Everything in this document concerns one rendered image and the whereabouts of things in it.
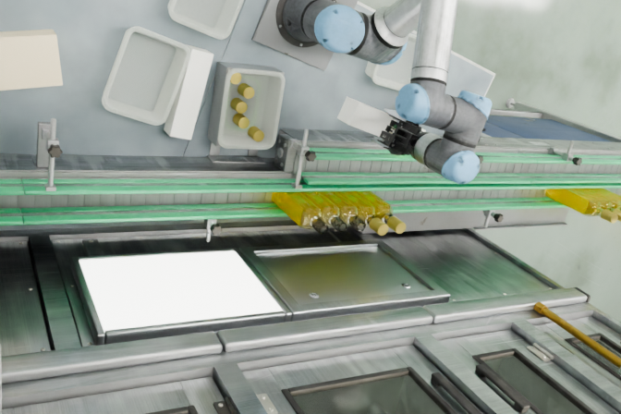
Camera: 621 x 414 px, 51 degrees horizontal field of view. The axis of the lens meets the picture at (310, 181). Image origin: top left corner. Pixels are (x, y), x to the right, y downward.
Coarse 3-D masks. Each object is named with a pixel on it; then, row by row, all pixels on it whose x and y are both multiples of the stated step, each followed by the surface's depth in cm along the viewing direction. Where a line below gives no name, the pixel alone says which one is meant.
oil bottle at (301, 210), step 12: (276, 192) 182; (288, 192) 178; (300, 192) 180; (276, 204) 183; (288, 204) 176; (300, 204) 171; (312, 204) 173; (300, 216) 170; (312, 216) 168; (312, 228) 170
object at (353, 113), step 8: (344, 104) 165; (352, 104) 162; (360, 104) 160; (344, 112) 164; (352, 112) 161; (360, 112) 161; (368, 112) 162; (376, 112) 163; (344, 120) 163; (352, 120) 161; (360, 120) 162; (368, 120) 163; (376, 120) 164; (384, 120) 165; (360, 128) 163; (368, 128) 164; (376, 128) 165; (384, 128) 166
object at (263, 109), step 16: (240, 80) 180; (256, 80) 182; (272, 80) 182; (224, 96) 172; (240, 96) 182; (256, 96) 184; (272, 96) 183; (224, 112) 173; (256, 112) 186; (272, 112) 183; (224, 128) 183; (240, 128) 185; (272, 128) 183; (224, 144) 177; (240, 144) 180; (256, 144) 182; (272, 144) 184
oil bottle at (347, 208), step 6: (324, 192) 183; (330, 192) 184; (336, 192) 184; (330, 198) 180; (336, 198) 180; (342, 198) 181; (336, 204) 176; (342, 204) 176; (348, 204) 177; (342, 210) 174; (348, 210) 174; (354, 210) 175; (342, 216) 174; (348, 216) 174
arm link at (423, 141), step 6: (420, 138) 148; (426, 138) 147; (432, 138) 146; (438, 138) 146; (420, 144) 147; (426, 144) 146; (414, 150) 149; (420, 150) 146; (420, 156) 147; (420, 162) 148; (426, 168) 149
